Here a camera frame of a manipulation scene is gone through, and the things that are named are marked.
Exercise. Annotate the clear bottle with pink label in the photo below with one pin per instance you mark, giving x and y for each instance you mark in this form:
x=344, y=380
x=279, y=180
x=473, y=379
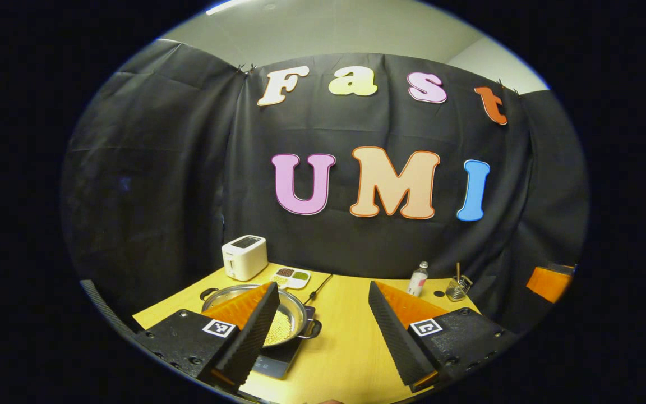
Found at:
x=417, y=283

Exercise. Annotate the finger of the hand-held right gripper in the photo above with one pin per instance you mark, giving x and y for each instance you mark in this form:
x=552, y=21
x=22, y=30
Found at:
x=550, y=283

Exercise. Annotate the white divided dish with beans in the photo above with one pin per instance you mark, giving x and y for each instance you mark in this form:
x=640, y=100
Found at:
x=291, y=278

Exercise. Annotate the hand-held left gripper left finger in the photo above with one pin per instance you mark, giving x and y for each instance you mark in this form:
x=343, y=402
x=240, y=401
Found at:
x=247, y=342

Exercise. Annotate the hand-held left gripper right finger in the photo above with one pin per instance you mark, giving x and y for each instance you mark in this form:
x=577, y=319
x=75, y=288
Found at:
x=398, y=336

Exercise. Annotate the white toaster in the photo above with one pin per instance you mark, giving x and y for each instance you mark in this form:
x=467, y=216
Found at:
x=244, y=258

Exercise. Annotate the black induction cooktop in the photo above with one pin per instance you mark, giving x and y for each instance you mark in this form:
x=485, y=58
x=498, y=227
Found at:
x=278, y=360

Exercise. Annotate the wooden stick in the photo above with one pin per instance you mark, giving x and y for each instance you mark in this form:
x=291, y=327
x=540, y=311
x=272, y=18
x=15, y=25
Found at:
x=458, y=270

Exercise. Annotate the pile of soybeans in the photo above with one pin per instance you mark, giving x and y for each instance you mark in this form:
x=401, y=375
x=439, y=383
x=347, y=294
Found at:
x=279, y=328

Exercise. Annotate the clear glass cup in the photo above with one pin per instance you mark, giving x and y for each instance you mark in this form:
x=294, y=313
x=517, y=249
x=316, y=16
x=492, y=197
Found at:
x=457, y=290

